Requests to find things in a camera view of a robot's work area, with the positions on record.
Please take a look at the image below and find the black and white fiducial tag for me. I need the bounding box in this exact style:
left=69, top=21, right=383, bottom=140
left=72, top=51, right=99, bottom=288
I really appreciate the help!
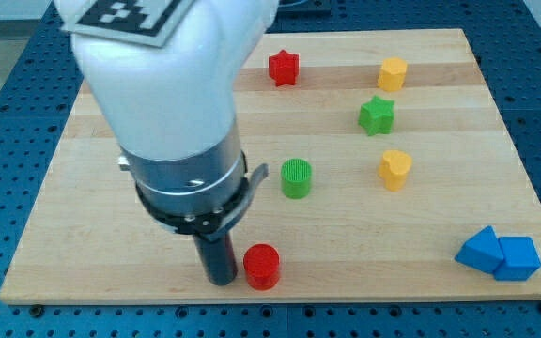
left=63, top=0, right=194, bottom=48

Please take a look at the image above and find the green star block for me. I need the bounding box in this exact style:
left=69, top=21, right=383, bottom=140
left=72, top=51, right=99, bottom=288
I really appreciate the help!
left=358, top=96, right=394, bottom=136

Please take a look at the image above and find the blue cube block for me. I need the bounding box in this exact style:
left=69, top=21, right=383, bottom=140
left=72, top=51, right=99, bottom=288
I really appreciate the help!
left=493, top=237, right=541, bottom=281

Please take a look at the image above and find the red star block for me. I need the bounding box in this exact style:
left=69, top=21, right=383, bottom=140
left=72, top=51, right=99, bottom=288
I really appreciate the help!
left=268, top=50, right=300, bottom=86

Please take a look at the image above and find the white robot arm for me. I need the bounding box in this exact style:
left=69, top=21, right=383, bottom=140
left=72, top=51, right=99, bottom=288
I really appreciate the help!
left=55, top=0, right=279, bottom=237

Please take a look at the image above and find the yellow heart block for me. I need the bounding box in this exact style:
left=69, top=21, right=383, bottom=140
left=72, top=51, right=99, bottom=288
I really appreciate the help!
left=378, top=149, right=412, bottom=192

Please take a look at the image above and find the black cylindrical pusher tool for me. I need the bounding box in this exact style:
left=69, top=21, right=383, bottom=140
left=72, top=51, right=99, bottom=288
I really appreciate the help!
left=193, top=234, right=238, bottom=286

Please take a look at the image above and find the wooden board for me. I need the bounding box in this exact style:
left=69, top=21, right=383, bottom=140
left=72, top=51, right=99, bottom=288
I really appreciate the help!
left=0, top=28, right=541, bottom=306

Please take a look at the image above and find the green cylinder block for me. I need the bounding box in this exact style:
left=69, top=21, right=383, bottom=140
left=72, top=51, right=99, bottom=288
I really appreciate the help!
left=281, top=158, right=312, bottom=199

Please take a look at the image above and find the red cylinder block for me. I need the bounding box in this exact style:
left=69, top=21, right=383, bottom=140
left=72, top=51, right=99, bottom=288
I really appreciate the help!
left=243, top=243, right=281, bottom=290

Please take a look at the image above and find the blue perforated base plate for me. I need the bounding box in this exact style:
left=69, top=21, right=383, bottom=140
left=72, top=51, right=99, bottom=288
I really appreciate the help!
left=0, top=0, right=541, bottom=337

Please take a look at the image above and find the blue triangle block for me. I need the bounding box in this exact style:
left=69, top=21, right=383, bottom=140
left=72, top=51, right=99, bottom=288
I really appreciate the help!
left=455, top=225, right=504, bottom=274

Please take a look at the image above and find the yellow hexagon block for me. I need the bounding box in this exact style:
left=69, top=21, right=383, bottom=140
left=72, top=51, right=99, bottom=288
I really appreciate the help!
left=378, top=57, right=408, bottom=92

